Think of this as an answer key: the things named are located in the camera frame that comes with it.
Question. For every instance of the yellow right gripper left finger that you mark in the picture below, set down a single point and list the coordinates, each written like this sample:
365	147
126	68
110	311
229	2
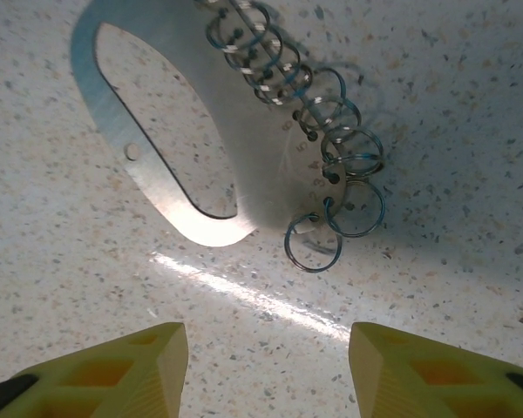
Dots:
113	374

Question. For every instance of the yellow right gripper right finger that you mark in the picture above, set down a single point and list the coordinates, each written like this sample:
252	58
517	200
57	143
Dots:
418	374

